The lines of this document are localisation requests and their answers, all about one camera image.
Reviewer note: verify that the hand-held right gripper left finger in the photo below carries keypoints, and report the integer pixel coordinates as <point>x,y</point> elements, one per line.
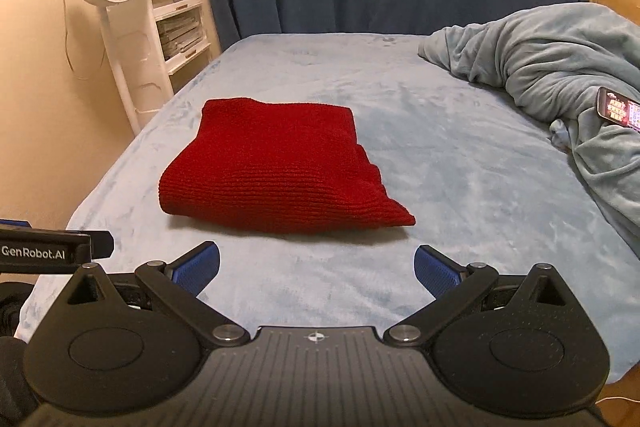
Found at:
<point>197,267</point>

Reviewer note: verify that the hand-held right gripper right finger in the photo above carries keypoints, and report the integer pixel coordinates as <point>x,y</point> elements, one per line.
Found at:
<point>435,272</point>

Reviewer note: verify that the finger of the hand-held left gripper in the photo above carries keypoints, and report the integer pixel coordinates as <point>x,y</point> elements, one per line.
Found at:
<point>12,224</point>

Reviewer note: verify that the red knitted sweater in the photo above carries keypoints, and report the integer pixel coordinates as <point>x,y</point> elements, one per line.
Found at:
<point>280,167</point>

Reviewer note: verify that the smartphone with lit screen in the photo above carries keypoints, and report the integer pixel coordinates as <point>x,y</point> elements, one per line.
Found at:
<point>617,107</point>

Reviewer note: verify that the light blue fleece bed sheet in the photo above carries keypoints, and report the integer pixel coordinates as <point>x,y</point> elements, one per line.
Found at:
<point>475,167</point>

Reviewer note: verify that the crumpled grey-blue blanket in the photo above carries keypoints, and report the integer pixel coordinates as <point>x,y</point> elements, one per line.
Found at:
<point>550,52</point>

